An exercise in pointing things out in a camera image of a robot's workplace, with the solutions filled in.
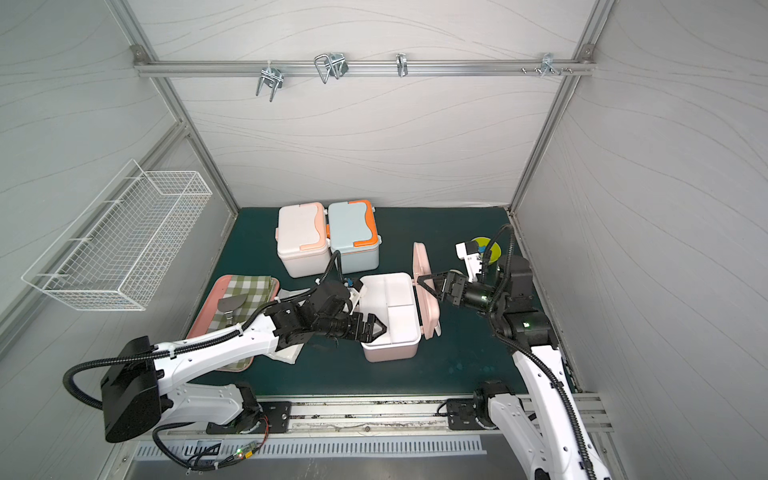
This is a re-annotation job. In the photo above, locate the pink first aid box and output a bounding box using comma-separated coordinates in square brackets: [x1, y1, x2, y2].
[359, 242, 442, 363]

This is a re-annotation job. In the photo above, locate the gauze packet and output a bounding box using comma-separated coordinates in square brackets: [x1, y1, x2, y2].
[276, 288, 309, 301]
[267, 344, 303, 365]

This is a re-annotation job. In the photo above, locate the blue box orange handle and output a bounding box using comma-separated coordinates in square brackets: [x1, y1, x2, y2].
[327, 200, 381, 274]

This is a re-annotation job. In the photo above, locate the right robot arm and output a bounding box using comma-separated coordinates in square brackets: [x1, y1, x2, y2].
[417, 254, 611, 479]

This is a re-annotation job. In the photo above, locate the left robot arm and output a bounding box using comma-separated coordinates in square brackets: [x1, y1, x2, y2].
[62, 280, 388, 443]

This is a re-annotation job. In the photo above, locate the green bowl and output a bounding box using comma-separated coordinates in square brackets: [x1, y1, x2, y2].
[470, 236, 502, 266]

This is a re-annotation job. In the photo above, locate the green table mat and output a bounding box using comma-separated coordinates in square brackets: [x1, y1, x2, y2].
[199, 207, 525, 397]

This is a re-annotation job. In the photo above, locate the green checkered cloth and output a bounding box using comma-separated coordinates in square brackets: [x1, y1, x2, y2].
[203, 275, 277, 370]

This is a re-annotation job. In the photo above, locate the pink tray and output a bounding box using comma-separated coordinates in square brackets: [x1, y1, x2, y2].
[185, 274, 282, 374]

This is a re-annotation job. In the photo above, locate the metal u-bolt clamp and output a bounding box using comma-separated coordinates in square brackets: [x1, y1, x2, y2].
[313, 52, 349, 84]

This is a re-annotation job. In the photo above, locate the metal hook clamp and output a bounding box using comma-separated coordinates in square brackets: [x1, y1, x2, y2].
[255, 62, 284, 102]

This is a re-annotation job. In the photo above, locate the aluminium crossbar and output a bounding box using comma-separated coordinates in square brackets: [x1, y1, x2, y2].
[134, 57, 597, 78]

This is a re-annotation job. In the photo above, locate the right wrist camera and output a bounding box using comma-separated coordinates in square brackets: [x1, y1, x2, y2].
[455, 237, 489, 282]

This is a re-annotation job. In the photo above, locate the white box peach handle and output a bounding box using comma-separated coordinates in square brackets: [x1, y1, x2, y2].
[275, 202, 331, 278]

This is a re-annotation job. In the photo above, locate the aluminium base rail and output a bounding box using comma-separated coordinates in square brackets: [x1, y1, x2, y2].
[119, 392, 614, 442]

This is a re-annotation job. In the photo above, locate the small metal bracket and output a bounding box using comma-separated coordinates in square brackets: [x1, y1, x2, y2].
[395, 53, 408, 78]

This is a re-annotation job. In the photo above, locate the white wire basket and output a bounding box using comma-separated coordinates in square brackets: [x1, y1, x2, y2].
[21, 160, 212, 312]

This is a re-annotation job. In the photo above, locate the metal screw bracket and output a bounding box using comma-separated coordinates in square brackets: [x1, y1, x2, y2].
[520, 52, 573, 77]

